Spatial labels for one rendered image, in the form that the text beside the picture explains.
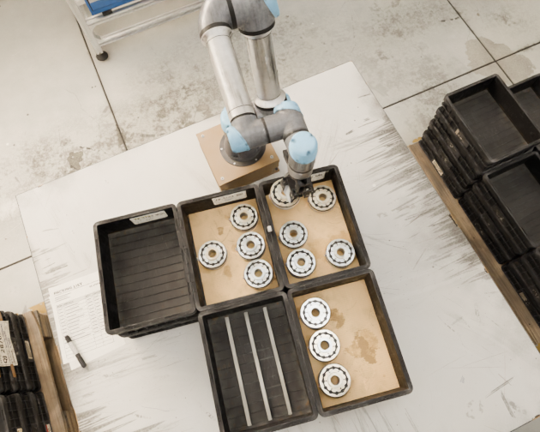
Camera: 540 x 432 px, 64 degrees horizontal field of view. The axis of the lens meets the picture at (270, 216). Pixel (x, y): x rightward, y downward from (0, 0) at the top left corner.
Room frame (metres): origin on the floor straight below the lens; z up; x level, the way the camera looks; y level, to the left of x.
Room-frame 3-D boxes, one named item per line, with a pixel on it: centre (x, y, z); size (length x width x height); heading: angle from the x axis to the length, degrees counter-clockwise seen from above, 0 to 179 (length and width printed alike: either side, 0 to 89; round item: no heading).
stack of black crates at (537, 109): (1.17, -1.46, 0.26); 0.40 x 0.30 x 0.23; 20
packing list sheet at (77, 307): (0.25, 0.74, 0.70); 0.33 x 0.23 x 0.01; 20
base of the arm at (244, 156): (0.88, 0.09, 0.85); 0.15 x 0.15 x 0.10
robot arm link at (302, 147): (0.56, -0.10, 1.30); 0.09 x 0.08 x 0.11; 12
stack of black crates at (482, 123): (1.03, -1.08, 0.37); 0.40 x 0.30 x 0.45; 20
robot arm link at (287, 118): (0.65, -0.06, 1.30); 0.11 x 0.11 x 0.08; 12
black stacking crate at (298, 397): (0.03, 0.08, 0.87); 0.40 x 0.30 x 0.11; 10
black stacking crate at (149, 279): (0.37, 0.45, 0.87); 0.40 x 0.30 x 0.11; 10
